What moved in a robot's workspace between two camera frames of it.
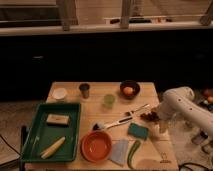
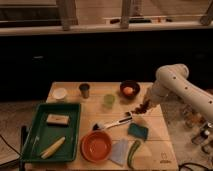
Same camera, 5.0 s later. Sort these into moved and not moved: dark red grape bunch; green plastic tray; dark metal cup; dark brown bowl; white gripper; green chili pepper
Moved: dark red grape bunch; white gripper
Not moved: green plastic tray; dark metal cup; green chili pepper; dark brown bowl
